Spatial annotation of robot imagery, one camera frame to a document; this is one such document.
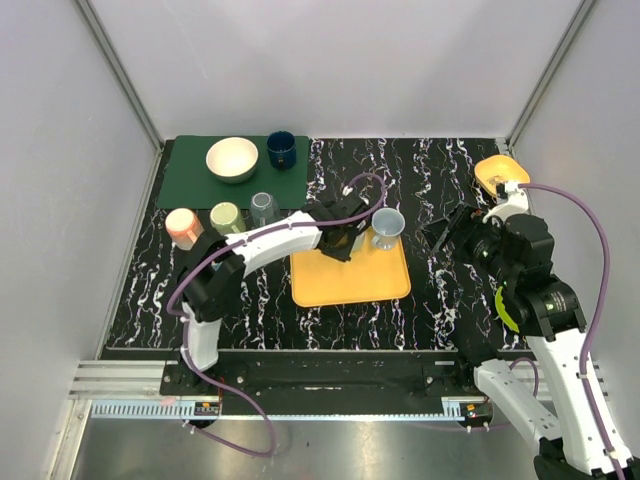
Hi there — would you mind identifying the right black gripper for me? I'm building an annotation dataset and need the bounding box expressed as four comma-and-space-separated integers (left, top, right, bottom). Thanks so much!
417, 201, 517, 285

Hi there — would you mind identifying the white footed mug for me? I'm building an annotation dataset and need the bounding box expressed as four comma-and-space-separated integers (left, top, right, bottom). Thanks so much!
371, 208, 406, 251

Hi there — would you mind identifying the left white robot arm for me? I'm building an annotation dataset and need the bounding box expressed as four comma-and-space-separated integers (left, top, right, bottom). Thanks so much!
167, 193, 374, 396

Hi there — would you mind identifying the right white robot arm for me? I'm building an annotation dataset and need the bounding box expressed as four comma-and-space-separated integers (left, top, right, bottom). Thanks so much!
422, 204, 639, 479

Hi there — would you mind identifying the clear glass mug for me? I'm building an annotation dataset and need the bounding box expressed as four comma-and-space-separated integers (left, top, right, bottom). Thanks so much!
250, 192, 280, 228

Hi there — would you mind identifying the dark blue mug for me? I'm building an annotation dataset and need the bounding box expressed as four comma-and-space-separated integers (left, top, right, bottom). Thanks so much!
266, 131, 297, 170

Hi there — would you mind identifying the light green mug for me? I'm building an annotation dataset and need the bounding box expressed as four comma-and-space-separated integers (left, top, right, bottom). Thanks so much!
209, 202, 246, 235

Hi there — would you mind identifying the pink mug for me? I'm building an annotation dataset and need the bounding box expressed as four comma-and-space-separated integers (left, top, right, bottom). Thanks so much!
165, 208, 204, 251

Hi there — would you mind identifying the orange rectangular tray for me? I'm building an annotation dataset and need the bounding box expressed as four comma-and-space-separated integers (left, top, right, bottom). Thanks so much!
290, 230, 411, 308

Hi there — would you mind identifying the orange square dish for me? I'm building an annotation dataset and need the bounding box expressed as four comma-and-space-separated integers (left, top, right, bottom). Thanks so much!
474, 154, 531, 199

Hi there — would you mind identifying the lime green plate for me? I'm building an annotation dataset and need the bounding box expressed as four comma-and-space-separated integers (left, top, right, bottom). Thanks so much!
494, 286, 521, 334

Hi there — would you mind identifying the cream bowl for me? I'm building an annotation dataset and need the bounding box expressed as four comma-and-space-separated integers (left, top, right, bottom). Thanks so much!
205, 137, 259, 184

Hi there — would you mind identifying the dark green mat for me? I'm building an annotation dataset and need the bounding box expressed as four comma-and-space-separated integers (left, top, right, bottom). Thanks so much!
156, 135, 310, 210

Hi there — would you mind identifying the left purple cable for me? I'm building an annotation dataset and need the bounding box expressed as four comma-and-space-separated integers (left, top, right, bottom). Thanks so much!
166, 172, 389, 457

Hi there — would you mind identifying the purple cable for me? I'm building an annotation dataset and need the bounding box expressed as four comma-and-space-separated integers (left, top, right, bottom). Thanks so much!
166, 172, 389, 457
414, 182, 629, 480

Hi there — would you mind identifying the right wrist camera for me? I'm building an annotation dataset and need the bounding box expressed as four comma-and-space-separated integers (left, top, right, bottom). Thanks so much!
482, 180, 530, 224

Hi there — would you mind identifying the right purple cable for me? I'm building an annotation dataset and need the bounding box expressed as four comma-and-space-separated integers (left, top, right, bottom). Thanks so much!
414, 182, 629, 480

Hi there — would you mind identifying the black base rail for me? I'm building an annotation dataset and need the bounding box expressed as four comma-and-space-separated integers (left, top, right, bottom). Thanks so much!
159, 349, 481, 401

